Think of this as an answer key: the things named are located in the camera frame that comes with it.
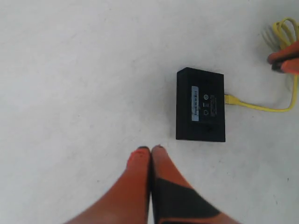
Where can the small black box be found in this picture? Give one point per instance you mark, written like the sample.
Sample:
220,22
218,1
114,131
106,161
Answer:
200,106

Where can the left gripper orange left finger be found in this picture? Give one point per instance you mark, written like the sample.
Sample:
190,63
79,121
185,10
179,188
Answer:
127,201

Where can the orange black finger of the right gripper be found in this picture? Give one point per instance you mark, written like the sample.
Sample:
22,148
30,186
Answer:
288,66

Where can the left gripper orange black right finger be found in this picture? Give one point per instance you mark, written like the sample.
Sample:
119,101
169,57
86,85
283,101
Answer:
175,201

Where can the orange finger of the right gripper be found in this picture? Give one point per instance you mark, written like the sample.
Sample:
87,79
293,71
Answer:
290,52

